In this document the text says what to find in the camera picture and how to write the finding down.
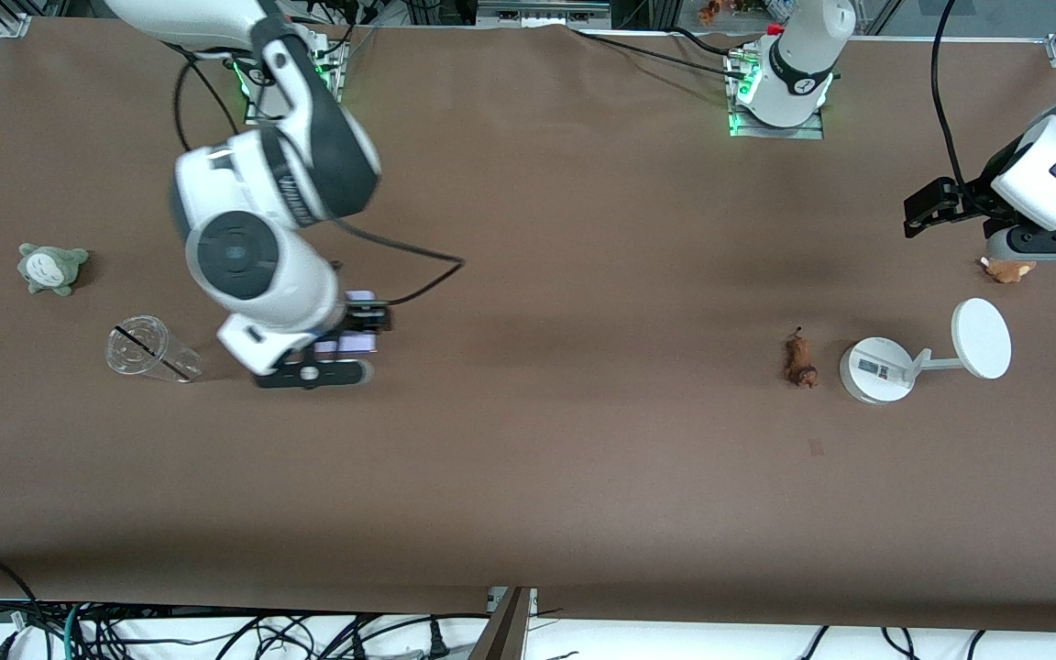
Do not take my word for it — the brown lion statue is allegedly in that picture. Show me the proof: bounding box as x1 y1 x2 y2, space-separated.
784 326 819 390

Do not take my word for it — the small orange brown plush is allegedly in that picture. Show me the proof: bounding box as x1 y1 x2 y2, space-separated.
979 256 1039 284

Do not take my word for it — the white round stand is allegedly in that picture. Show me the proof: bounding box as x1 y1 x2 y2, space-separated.
838 298 1013 405

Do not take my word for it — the clear plastic cup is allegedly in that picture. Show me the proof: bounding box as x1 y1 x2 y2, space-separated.
105 315 204 384

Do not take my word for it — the black straw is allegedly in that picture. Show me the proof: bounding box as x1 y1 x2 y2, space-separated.
114 326 194 381

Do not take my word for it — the brown table cover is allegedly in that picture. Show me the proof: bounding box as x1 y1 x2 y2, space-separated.
0 16 1056 633

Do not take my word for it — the grey green plush toy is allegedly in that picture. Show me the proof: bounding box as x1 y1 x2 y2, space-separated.
17 243 90 297

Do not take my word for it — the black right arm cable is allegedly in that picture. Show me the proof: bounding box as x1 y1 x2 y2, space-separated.
173 50 467 308

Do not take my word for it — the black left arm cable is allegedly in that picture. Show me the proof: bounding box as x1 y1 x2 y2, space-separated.
930 0 978 195

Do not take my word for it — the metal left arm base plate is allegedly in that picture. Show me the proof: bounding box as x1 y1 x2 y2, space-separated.
727 50 825 140

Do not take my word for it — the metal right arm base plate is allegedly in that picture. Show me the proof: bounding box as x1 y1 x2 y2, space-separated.
233 32 350 127

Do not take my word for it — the black cable to arm base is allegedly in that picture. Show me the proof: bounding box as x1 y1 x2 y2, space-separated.
569 26 758 79

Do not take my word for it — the aluminium frame leg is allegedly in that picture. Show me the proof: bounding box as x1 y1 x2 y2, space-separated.
468 587 539 660

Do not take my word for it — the aluminium frame profile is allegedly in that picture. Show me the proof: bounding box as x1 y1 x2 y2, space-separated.
478 0 612 28

